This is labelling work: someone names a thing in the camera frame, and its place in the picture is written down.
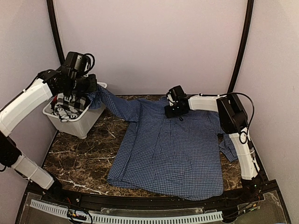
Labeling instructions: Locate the white plastic bin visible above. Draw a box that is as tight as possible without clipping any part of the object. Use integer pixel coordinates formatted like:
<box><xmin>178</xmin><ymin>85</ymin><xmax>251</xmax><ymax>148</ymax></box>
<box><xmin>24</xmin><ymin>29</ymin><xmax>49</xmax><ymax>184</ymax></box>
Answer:
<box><xmin>43</xmin><ymin>92</ymin><xmax>106</xmax><ymax>139</ymax></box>

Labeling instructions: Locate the blue checked long sleeve shirt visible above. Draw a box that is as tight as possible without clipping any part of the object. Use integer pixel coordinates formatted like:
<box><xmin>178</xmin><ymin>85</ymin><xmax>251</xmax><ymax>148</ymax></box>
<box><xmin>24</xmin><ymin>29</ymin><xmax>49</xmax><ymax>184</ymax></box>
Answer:
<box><xmin>88</xmin><ymin>86</ymin><xmax>237</xmax><ymax>200</ymax></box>

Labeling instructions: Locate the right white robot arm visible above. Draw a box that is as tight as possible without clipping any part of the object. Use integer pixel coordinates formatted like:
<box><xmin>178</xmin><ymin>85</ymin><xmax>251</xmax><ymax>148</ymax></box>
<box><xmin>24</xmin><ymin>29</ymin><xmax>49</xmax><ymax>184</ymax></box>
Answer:
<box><xmin>165</xmin><ymin>91</ymin><xmax>260</xmax><ymax>181</ymax></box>

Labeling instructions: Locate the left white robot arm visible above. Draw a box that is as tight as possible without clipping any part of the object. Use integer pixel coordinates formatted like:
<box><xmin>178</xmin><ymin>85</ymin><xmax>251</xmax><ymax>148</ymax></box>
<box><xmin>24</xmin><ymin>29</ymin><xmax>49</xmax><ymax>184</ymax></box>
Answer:
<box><xmin>0</xmin><ymin>69</ymin><xmax>97</xmax><ymax>203</ymax></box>

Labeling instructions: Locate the black white patterned shirt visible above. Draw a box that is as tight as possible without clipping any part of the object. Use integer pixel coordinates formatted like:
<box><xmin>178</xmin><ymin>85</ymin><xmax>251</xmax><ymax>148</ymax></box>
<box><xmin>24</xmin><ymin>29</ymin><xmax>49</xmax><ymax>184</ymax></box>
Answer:
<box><xmin>50</xmin><ymin>93</ymin><xmax>91</xmax><ymax>122</ymax></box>

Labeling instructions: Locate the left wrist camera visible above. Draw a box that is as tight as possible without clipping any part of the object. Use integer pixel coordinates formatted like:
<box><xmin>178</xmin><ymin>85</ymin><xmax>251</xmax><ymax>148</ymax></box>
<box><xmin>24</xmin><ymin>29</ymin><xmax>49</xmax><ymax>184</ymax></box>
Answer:
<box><xmin>62</xmin><ymin>51</ymin><xmax>91</xmax><ymax>76</ymax></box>

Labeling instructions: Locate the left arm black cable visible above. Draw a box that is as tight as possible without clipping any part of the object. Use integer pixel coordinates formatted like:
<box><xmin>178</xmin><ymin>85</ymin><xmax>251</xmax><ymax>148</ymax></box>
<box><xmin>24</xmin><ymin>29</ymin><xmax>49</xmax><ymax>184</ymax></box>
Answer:
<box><xmin>81</xmin><ymin>53</ymin><xmax>96</xmax><ymax>75</ymax></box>

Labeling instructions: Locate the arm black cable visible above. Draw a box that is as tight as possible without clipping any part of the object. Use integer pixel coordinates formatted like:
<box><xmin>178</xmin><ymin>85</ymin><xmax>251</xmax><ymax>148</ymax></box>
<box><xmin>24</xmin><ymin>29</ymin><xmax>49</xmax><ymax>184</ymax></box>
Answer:
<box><xmin>231</xmin><ymin>92</ymin><xmax>256</xmax><ymax>144</ymax></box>
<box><xmin>81</xmin><ymin>53</ymin><xmax>96</xmax><ymax>75</ymax></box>

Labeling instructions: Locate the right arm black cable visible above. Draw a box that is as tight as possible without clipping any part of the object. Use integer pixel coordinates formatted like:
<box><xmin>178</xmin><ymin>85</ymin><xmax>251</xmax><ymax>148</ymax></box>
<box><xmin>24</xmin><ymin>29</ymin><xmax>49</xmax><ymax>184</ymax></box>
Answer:
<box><xmin>231</xmin><ymin>92</ymin><xmax>256</xmax><ymax>144</ymax></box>

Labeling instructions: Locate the left black frame post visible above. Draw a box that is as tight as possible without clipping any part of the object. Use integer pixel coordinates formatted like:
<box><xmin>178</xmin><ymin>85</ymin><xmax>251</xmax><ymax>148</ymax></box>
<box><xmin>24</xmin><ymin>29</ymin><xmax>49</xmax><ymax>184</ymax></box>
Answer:
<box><xmin>46</xmin><ymin>0</ymin><xmax>65</xmax><ymax>65</ymax></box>

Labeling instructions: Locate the black frame post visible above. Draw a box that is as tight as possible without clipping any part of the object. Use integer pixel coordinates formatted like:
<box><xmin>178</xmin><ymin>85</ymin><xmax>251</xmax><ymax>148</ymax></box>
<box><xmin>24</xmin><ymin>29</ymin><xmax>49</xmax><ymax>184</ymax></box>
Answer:
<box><xmin>46</xmin><ymin>0</ymin><xmax>65</xmax><ymax>65</ymax></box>
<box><xmin>227</xmin><ymin>0</ymin><xmax>254</xmax><ymax>93</ymax></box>

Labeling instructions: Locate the right black frame post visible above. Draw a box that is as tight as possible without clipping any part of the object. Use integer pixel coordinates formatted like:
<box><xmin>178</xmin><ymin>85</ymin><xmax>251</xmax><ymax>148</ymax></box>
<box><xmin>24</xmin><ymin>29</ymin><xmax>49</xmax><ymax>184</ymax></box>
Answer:
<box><xmin>227</xmin><ymin>0</ymin><xmax>254</xmax><ymax>93</ymax></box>

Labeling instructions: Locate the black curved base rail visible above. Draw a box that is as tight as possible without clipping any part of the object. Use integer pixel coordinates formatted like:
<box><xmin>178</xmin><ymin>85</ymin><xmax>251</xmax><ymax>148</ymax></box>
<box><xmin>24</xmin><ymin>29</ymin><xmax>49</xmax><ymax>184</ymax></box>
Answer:
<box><xmin>14</xmin><ymin>177</ymin><xmax>292</xmax><ymax>224</ymax></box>

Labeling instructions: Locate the white slotted cable duct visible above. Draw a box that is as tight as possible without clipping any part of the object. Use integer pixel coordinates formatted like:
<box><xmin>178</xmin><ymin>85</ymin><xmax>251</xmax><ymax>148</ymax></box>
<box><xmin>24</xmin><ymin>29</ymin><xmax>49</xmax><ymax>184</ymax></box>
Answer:
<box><xmin>29</xmin><ymin>199</ymin><xmax>223</xmax><ymax>224</ymax></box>

